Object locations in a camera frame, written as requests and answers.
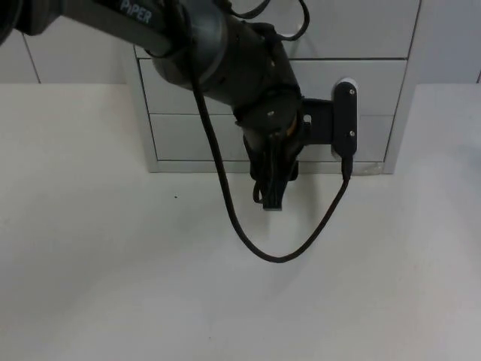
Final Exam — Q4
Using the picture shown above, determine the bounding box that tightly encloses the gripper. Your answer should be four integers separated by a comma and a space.
242, 126, 302, 211

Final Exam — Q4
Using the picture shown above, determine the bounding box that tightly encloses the grey chest of drawers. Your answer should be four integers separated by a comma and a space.
126, 0, 422, 176

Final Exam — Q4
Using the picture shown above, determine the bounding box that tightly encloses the long black cable loop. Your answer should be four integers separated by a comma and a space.
189, 56, 355, 264

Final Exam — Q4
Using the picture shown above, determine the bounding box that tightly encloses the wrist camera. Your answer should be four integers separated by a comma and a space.
300, 77, 361, 159

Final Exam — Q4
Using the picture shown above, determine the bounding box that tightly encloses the short black cable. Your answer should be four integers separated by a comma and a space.
225, 0, 312, 41

